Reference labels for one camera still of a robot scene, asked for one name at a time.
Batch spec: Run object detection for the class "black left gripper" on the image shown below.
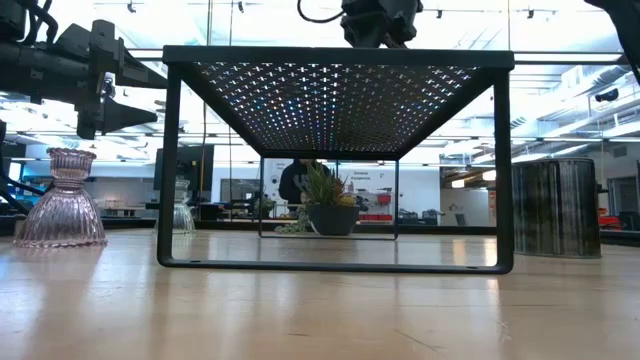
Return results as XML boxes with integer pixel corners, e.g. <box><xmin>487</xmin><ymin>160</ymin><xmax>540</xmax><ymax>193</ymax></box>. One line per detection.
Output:
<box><xmin>74</xmin><ymin>19</ymin><xmax>169</xmax><ymax>141</ymax></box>

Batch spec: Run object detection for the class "pink ribbed glass candle holder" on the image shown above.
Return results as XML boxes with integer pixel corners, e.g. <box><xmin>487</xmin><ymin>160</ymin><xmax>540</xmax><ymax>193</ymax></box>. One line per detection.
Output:
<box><xmin>13</xmin><ymin>147</ymin><xmax>109</xmax><ymax>250</ymax></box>

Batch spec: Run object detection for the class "small green background plant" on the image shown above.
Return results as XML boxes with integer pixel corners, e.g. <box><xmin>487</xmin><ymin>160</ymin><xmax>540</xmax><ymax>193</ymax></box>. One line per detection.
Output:
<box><xmin>254</xmin><ymin>197</ymin><xmax>277</xmax><ymax>219</ymax></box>

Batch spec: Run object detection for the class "silver metal tin candle holder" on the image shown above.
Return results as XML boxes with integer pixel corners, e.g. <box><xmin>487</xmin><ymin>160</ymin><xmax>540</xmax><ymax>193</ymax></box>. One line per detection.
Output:
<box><xmin>510</xmin><ymin>157</ymin><xmax>603</xmax><ymax>260</ymax></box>

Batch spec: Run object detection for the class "black perforated metal riser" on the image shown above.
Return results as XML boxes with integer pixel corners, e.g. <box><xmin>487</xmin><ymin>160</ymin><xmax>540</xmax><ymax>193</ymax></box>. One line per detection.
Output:
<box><xmin>156</xmin><ymin>44</ymin><xmax>516</xmax><ymax>275</ymax></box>

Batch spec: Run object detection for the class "succulent plant in black pot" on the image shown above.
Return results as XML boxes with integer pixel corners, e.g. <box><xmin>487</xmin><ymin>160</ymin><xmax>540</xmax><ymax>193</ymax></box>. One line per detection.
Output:
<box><xmin>273</xmin><ymin>160</ymin><xmax>362</xmax><ymax>237</ymax></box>

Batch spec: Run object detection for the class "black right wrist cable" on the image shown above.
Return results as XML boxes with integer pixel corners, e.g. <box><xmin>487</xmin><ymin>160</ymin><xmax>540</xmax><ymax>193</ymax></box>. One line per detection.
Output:
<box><xmin>297</xmin><ymin>0</ymin><xmax>346</xmax><ymax>25</ymax></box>

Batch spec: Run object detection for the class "clear ribbed glass candle holder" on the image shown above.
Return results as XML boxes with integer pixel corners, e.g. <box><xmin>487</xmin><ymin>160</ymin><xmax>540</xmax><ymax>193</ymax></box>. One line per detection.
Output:
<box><xmin>178</xmin><ymin>178</ymin><xmax>198</xmax><ymax>236</ymax></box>

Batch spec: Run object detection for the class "black monitor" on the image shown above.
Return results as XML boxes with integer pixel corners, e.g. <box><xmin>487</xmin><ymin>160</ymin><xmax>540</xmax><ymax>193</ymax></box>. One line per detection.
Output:
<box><xmin>152</xmin><ymin>144</ymin><xmax>215</xmax><ymax>192</ymax></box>

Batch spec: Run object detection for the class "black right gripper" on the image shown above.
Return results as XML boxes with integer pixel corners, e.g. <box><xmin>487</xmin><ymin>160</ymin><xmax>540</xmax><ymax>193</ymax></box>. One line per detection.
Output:
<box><xmin>341</xmin><ymin>0</ymin><xmax>424</xmax><ymax>49</ymax></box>

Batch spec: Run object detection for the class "person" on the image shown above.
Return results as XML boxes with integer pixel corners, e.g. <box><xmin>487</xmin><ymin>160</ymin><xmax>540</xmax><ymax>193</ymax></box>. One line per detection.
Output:
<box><xmin>277</xmin><ymin>158</ymin><xmax>332</xmax><ymax>217</ymax></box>

